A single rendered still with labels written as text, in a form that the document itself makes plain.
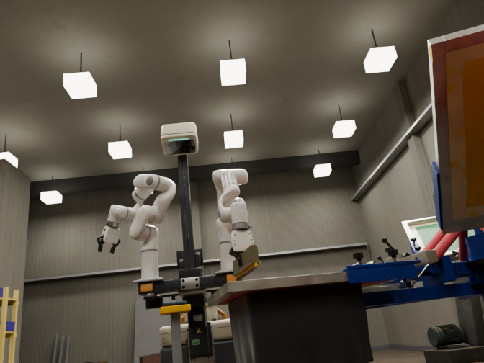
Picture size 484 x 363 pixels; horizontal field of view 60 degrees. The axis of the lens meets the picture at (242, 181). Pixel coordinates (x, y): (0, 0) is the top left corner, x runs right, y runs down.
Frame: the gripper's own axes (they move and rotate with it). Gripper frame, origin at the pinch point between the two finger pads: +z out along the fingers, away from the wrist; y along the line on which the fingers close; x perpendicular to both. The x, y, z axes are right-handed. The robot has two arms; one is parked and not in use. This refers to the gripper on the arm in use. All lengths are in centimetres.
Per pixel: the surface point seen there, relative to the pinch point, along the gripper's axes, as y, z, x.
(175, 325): 31.8, 23.1, -9.4
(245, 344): 5.2, 33.7, 8.5
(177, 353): 31.5, 34.3, -9.3
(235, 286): 11.4, 12.7, 29.7
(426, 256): -68, 8, 34
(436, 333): -426, 67, -485
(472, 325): -482, 60, -463
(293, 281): -11.4, 13.1, 29.7
